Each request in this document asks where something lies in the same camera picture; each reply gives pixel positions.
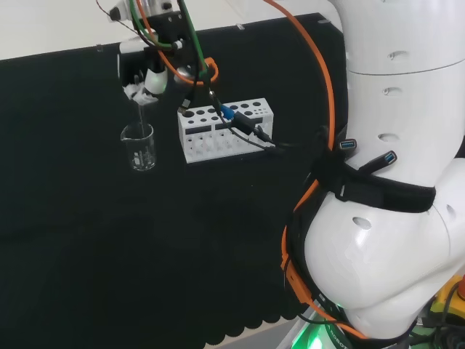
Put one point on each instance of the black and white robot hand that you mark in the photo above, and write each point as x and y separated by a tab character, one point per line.
156	81

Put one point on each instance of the clear glass rod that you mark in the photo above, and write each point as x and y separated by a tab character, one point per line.
141	116

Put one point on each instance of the white test tube rack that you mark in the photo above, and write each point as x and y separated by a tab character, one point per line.
196	149

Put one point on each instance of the clear graduated glass beaker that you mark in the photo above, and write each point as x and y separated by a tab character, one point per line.
143	160

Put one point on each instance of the black bench cloth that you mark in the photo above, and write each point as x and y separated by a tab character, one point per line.
109	236

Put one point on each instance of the black plug with blue socket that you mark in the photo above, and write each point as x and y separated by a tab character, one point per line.
385	159
348	144

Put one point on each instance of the silver round wrist camera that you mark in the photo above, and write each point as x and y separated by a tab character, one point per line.
184	73

